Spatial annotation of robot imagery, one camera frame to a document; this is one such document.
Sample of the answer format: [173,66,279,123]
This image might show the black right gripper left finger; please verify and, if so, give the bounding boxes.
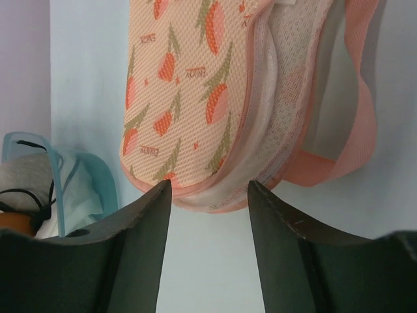
[1,181,171,312]

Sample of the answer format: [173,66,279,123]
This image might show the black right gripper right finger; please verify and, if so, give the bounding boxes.
[248,181,416,312]

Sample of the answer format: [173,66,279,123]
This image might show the orange bra black straps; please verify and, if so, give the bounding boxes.
[0,211,35,236]

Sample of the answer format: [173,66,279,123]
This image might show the pink mesh laundry bag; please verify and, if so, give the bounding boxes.
[120,1,377,214]

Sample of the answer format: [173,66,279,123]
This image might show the white bra in basin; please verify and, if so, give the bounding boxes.
[35,149,104,239]

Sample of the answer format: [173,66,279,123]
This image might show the grey bra in basin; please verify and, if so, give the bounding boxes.
[1,153,53,196]

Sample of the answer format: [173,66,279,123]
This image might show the blue plastic basin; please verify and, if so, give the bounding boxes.
[1,132,118,239]

